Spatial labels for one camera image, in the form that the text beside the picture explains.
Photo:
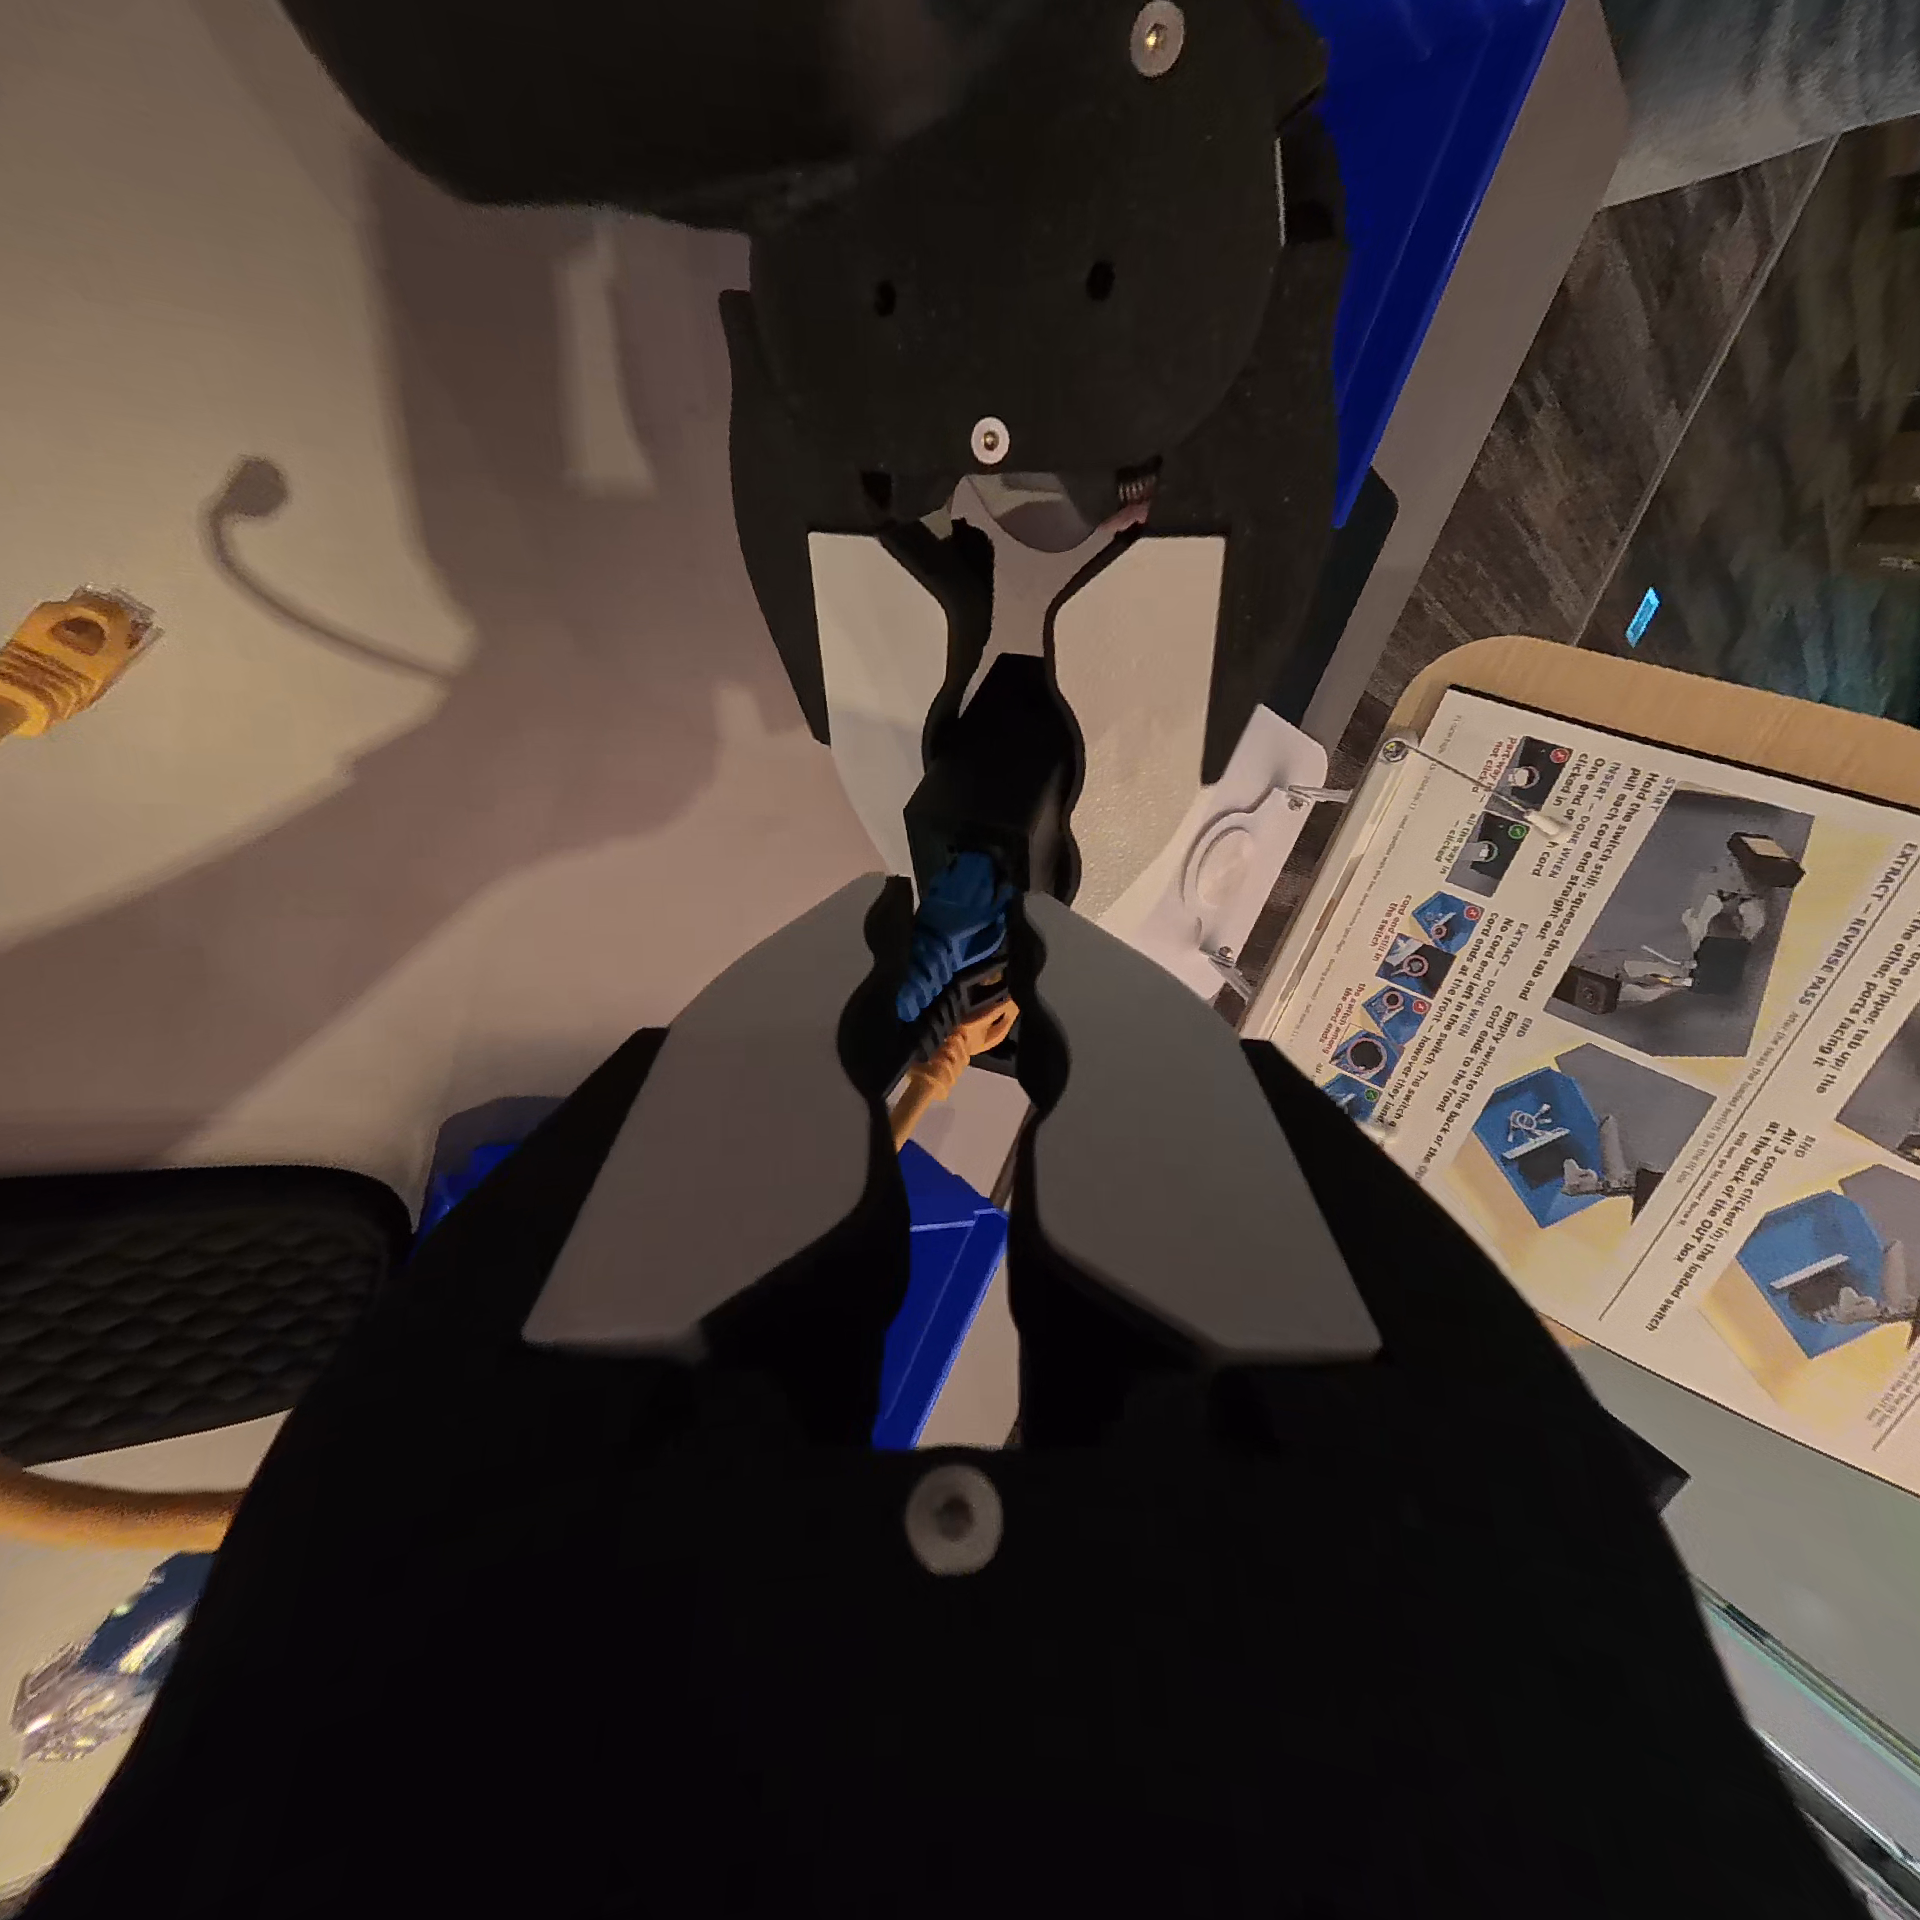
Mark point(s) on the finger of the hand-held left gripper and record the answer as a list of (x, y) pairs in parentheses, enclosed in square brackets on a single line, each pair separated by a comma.
[(869, 662), (1147, 705)]

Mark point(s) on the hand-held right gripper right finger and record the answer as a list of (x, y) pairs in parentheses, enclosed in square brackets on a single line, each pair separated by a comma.
[(1184, 1186)]

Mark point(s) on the black network switch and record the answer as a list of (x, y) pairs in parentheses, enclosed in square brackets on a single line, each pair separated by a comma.
[(996, 750)]

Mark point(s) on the instruction sheet board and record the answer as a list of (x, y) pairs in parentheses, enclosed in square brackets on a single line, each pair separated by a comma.
[(1650, 1050)]

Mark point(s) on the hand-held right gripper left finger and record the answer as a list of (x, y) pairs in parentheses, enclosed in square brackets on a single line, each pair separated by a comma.
[(735, 1156)]

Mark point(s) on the blue plastic bin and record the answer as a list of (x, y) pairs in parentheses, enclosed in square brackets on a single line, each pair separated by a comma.
[(945, 1307), (1424, 181)]

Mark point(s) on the white board stand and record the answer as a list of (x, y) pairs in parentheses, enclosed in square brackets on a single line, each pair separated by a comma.
[(1243, 869)]

